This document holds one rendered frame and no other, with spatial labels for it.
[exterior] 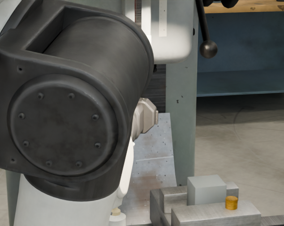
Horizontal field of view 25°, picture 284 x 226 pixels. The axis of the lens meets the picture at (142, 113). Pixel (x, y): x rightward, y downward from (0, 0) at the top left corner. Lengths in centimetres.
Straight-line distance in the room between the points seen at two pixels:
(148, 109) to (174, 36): 13
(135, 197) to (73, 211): 93
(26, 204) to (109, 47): 16
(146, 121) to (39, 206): 52
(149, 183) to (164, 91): 22
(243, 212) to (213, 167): 295
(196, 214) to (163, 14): 36
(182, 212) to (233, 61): 455
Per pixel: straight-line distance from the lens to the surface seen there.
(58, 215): 57
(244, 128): 484
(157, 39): 102
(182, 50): 103
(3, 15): 52
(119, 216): 120
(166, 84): 153
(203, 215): 116
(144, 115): 107
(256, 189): 385
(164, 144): 153
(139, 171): 151
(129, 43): 55
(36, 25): 53
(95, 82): 46
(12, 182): 157
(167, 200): 124
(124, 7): 97
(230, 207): 118
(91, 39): 52
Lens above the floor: 155
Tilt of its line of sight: 18 degrees down
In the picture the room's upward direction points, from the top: straight up
